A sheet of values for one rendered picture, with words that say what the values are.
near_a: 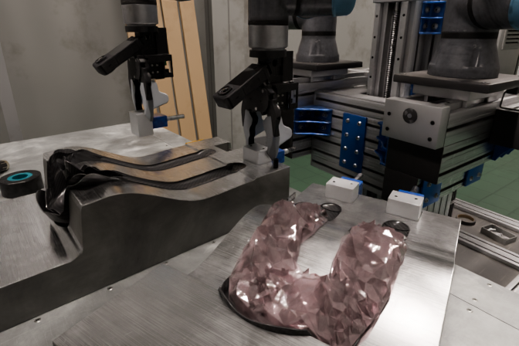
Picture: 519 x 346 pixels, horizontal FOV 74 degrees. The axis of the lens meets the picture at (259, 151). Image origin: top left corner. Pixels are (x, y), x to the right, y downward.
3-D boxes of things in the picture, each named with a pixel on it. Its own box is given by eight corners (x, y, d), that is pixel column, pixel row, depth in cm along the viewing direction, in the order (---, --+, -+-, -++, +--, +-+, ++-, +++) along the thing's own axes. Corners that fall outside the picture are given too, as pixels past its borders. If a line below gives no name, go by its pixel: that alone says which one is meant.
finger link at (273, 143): (300, 155, 70) (292, 110, 69) (278, 162, 66) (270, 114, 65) (289, 155, 72) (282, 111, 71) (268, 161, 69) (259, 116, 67)
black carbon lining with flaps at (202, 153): (209, 156, 79) (207, 115, 76) (253, 178, 67) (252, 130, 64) (32, 201, 58) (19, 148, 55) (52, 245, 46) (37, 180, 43)
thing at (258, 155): (287, 156, 81) (288, 134, 79) (303, 162, 77) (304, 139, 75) (242, 170, 73) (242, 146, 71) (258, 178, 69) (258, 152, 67)
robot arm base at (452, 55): (446, 69, 94) (452, 32, 90) (509, 76, 82) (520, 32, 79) (414, 74, 86) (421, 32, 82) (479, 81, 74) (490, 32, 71)
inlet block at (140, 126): (179, 123, 93) (178, 104, 91) (188, 127, 89) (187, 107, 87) (131, 133, 85) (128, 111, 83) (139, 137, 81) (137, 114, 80)
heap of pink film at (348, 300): (302, 209, 58) (304, 166, 55) (416, 243, 49) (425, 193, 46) (195, 309, 37) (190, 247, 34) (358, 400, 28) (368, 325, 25)
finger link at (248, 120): (268, 147, 77) (276, 110, 72) (247, 153, 73) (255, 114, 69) (259, 140, 79) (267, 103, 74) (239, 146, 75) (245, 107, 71)
